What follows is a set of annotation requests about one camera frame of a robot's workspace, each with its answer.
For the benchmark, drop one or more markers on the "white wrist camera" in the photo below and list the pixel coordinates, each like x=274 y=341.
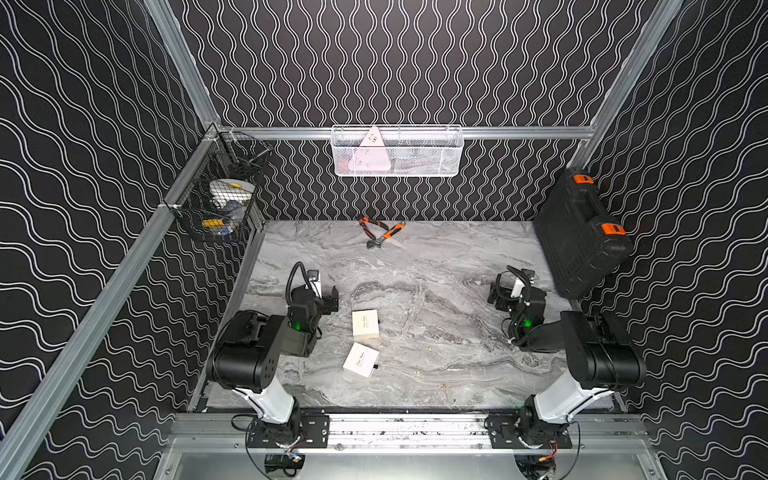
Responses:
x=519 y=284
x=314 y=279

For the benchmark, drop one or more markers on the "white wire wall basket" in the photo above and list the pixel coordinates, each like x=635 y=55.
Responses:
x=414 y=150

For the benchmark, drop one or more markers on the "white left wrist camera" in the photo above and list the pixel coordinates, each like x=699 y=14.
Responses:
x=314 y=279

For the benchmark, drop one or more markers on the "black plastic tool case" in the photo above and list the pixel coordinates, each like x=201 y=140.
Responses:
x=581 y=242

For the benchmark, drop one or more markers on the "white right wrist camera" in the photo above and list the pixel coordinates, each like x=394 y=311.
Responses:
x=519 y=284

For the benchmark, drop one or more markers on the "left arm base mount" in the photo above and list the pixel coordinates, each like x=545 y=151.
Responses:
x=288 y=432

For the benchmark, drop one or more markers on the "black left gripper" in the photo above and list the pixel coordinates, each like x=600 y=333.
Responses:
x=327 y=300

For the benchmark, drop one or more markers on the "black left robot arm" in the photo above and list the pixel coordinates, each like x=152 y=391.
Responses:
x=246 y=354

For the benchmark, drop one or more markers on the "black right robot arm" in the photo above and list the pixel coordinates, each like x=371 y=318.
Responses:
x=601 y=358

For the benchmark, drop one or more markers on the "aluminium front rail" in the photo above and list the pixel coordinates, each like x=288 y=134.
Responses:
x=409 y=433

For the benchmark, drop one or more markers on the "orange handled adjustable wrench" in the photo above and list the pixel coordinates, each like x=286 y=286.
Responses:
x=377 y=242

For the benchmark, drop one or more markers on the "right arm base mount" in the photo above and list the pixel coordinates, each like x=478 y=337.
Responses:
x=516 y=431

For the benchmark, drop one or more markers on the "black wire corner basket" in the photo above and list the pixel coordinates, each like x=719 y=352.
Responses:
x=216 y=205

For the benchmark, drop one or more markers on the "pink triangular card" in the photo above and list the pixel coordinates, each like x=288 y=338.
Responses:
x=371 y=156

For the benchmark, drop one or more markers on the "cream jewelry box sleeve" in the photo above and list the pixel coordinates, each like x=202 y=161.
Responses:
x=365 y=325

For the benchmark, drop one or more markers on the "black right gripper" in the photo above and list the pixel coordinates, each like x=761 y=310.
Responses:
x=504 y=296

